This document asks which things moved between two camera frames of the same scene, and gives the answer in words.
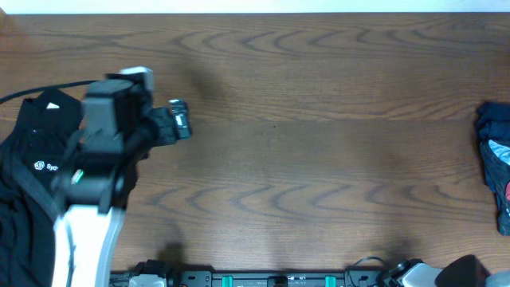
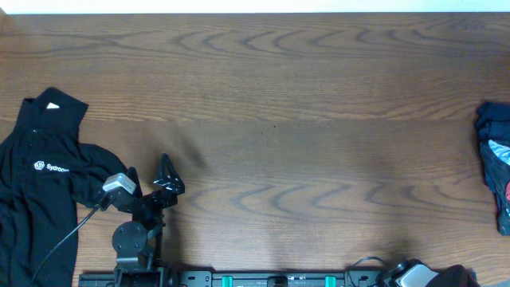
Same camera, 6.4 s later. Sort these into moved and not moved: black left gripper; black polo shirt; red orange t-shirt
Moved: black left gripper
Not moved: black polo shirt; red orange t-shirt
